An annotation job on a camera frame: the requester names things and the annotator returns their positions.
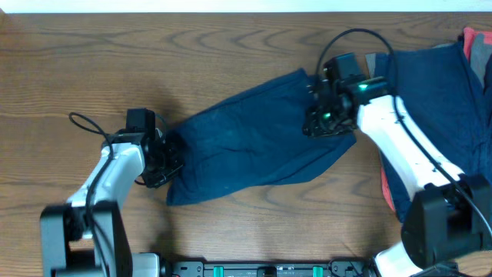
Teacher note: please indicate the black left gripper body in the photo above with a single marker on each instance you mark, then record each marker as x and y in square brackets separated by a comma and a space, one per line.
[165, 169]

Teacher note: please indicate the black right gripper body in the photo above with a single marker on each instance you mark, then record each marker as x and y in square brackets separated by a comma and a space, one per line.
[327, 121]

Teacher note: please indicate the navy blue trousers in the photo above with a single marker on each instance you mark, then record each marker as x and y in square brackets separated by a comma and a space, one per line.
[251, 139]

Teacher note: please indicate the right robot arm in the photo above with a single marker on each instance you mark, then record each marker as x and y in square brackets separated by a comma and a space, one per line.
[449, 215]

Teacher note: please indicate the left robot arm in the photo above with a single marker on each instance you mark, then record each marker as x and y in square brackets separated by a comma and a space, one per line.
[86, 236]

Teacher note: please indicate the navy blue folded shirt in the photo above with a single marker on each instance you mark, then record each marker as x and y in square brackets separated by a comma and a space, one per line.
[447, 100]

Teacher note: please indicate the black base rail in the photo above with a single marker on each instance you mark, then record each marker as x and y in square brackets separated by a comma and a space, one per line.
[265, 269]

